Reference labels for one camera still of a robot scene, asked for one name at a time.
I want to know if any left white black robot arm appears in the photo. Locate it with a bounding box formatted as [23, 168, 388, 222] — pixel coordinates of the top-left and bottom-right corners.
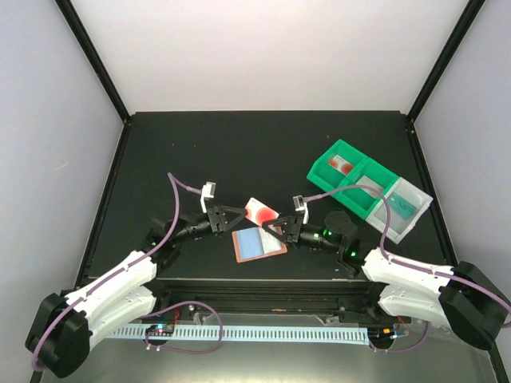
[25, 205, 247, 377]

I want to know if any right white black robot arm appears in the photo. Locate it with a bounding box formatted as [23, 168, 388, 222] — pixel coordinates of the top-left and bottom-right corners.
[262, 211, 510, 350]

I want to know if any right black frame post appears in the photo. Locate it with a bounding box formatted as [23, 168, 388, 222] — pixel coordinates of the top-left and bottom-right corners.
[407, 0, 485, 123]

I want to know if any white floral credit card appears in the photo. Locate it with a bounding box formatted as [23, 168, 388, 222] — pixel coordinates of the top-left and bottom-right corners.
[356, 176, 384, 199]

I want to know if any right small circuit board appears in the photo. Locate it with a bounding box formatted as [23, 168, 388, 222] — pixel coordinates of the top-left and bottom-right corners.
[367, 328, 398, 339]

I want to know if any left black frame post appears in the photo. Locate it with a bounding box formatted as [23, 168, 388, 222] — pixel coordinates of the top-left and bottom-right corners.
[55, 0, 130, 124]

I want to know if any clear plastic bin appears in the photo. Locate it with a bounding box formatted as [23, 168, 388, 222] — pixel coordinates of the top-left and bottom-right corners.
[357, 176, 433, 244]

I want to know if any red circle card in bin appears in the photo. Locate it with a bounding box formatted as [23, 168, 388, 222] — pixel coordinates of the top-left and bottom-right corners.
[328, 155, 354, 176]

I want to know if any black frame post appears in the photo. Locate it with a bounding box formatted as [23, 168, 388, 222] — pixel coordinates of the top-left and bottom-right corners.
[55, 0, 130, 124]
[407, 0, 485, 123]

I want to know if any green plastic bin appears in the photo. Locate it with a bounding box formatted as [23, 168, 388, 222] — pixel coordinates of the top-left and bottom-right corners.
[336, 158, 398, 219]
[304, 140, 369, 202]

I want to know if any red circle card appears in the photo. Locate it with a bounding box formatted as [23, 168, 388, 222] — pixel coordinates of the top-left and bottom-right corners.
[245, 197, 279, 227]
[328, 155, 354, 176]

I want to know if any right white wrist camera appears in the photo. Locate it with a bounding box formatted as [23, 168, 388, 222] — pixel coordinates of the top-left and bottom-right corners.
[292, 195, 309, 224]

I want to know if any left small circuit board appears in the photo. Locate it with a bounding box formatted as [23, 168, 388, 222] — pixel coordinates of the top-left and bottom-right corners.
[145, 324, 174, 337]

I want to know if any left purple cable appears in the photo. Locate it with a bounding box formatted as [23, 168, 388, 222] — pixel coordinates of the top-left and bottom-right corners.
[30, 172, 207, 372]

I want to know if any brown leather card holder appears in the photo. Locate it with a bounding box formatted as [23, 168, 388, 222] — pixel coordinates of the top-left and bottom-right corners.
[232, 227, 287, 263]

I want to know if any small circuit board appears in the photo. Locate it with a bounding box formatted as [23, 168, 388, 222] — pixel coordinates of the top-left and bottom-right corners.
[367, 328, 398, 339]
[145, 324, 174, 337]

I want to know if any light blue slotted cable duct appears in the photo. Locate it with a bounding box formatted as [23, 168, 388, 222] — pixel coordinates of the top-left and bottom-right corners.
[107, 323, 369, 345]

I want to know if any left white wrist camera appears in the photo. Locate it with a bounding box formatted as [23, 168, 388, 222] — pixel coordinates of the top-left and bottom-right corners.
[200, 181, 216, 213]

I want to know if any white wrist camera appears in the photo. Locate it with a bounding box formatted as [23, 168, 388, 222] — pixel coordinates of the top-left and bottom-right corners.
[292, 195, 309, 224]
[200, 181, 216, 213]

